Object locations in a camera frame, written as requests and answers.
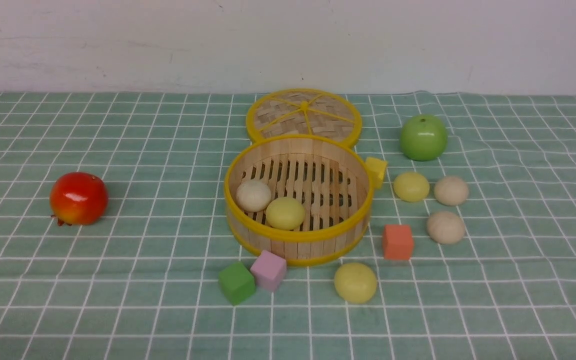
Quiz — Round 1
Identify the bamboo steamer tray yellow rim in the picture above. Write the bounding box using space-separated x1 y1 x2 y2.
223 134 374 267

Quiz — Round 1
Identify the orange cube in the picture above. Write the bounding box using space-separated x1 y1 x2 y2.
382 224 415 261

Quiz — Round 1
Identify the woven bamboo steamer lid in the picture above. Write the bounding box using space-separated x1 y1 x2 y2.
246 88 362 148

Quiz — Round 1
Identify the white bun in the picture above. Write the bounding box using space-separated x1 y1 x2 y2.
433 176 470 207
426 210 466 245
235 179 274 214

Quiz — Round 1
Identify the yellow cube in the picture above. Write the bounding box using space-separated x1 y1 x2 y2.
365 156 388 189

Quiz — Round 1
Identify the red toy pomegranate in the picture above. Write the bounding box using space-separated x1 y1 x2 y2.
49 171 109 226

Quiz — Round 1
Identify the pink cube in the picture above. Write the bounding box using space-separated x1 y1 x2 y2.
250 250 287 293

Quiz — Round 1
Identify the green toy apple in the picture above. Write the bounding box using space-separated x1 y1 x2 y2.
399 114 448 162

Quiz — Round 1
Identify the yellow bun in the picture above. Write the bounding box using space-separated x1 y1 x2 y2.
392 171 431 203
265 196 306 231
333 262 378 305

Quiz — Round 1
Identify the green cube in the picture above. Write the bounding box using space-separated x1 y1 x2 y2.
218 261 256 306

